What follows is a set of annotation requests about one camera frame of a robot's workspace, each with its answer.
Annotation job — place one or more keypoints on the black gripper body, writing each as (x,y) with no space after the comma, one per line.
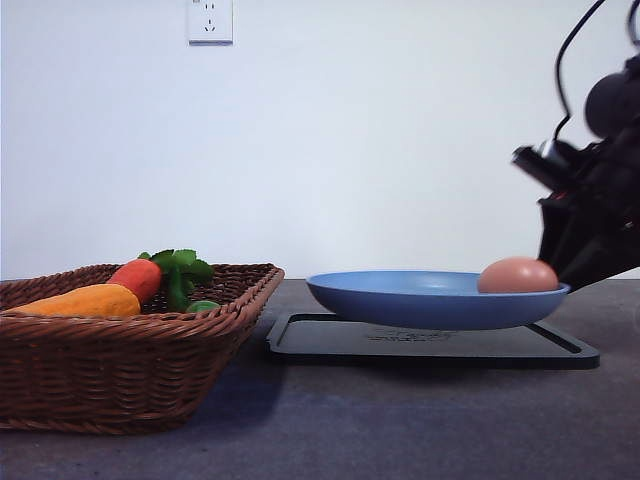
(589,228)

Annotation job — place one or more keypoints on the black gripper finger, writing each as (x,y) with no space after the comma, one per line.
(601,258)

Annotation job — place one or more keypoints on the brown egg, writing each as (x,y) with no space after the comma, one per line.
(518,274)

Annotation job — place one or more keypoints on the light blue plate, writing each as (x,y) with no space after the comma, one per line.
(428,300)

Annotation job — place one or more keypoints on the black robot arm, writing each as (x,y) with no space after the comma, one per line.
(613,102)

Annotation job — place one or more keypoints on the brown wicker basket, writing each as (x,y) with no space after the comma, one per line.
(155,373)

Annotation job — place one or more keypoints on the dark green plastic tray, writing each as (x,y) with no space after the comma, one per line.
(537,344)

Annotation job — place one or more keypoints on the green leafy toy vegetable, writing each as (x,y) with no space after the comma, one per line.
(181,272)

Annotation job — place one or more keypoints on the orange toy carrot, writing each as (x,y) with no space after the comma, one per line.
(142,276)

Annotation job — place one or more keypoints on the yellow toy sweet potato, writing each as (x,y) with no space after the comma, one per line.
(94,300)

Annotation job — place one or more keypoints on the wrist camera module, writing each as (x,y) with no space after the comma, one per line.
(555,164)

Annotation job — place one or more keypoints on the black cable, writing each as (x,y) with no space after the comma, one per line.
(558,67)

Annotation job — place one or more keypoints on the white wall power socket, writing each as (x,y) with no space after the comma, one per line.
(210,23)

